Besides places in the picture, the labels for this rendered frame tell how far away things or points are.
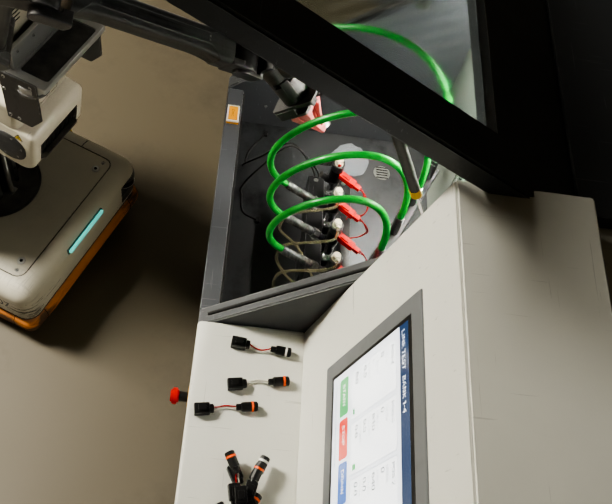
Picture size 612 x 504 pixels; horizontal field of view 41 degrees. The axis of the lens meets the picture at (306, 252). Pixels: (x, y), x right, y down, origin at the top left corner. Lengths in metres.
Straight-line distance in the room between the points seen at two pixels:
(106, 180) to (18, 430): 0.82
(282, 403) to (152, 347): 1.16
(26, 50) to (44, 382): 1.13
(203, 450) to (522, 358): 0.69
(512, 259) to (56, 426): 1.77
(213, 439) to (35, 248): 1.19
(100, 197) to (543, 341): 1.82
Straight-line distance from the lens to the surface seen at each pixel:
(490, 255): 1.18
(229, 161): 1.93
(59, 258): 2.60
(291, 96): 1.62
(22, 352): 2.76
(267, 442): 1.60
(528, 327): 1.15
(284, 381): 1.62
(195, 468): 1.57
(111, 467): 2.60
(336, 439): 1.42
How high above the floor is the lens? 2.49
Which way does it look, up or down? 58 degrees down
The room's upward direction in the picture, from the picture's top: 17 degrees clockwise
